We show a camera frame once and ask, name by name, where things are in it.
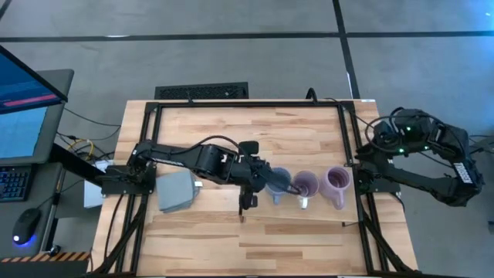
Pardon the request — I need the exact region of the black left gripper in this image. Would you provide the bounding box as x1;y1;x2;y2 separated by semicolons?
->
230;153;303;212

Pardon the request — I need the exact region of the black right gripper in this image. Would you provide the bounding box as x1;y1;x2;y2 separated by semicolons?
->
354;119;411;170

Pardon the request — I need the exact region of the blue-grey mug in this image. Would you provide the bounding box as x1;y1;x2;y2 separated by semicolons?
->
265;166;293;205

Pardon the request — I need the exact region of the purple mug with white handle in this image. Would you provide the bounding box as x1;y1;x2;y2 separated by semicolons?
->
292;170;321;211

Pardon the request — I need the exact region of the large purple ribbed mug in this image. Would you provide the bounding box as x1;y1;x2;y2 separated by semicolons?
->
319;165;353;211

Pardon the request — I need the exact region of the grey folded cloth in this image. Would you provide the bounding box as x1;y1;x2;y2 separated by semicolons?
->
155;169;204;215

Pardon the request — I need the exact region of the black floor grille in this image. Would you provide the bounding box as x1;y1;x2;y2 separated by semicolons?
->
154;81;250;100

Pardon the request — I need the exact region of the grey side desk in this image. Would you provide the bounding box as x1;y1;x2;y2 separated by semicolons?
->
0;161;66;259

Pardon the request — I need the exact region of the black computer mouse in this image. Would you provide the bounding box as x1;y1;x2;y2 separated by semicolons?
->
11;208;42;246

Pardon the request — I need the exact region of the computer monitor with blue screen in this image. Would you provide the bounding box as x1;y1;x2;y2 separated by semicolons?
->
0;45;76;168

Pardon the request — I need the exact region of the black keyboard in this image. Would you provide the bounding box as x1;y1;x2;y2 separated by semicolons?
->
0;165;32;203

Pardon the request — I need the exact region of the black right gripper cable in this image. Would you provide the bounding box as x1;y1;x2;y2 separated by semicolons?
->
364;110;397;156

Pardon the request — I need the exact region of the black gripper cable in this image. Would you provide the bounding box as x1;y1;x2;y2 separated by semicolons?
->
364;110;397;156
184;134;242;152

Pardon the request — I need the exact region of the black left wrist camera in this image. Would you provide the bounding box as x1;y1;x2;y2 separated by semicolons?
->
238;140;260;155

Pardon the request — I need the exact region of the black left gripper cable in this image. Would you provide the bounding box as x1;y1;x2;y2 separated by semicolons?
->
184;134;242;152

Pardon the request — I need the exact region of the black aluminium table frame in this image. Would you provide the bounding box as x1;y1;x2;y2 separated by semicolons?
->
90;98;422;277

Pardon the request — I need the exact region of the black stand with looped cable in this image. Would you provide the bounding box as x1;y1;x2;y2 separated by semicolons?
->
469;133;494;155

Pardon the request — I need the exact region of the yellow cable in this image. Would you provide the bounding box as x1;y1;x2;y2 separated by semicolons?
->
66;138;96;162

